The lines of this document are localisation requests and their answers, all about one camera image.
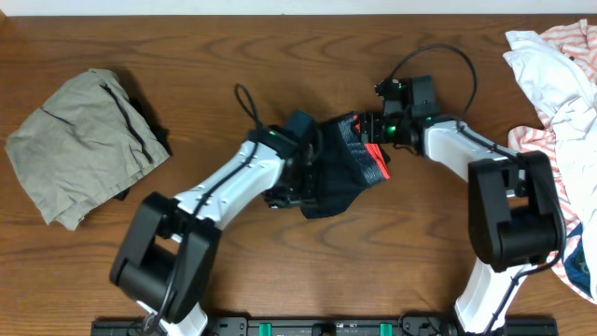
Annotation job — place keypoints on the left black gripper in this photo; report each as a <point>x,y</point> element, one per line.
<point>312,195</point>

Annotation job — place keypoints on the black leggings with red waistband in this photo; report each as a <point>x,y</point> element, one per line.
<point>345,168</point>

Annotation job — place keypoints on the red white striped garment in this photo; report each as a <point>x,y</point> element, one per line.
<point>536,144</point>

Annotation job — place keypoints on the khaki folded garment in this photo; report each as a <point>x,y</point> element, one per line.
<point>85,145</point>

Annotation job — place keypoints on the blue patterned garment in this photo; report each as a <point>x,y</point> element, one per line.
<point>576,269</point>

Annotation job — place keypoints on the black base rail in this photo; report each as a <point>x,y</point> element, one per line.
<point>406,325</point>

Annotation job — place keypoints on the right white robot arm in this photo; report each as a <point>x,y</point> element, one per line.
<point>515,223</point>

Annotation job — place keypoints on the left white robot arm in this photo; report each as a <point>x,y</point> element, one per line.
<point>169,250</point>

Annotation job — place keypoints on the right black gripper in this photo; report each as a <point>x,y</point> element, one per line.
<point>370,127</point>

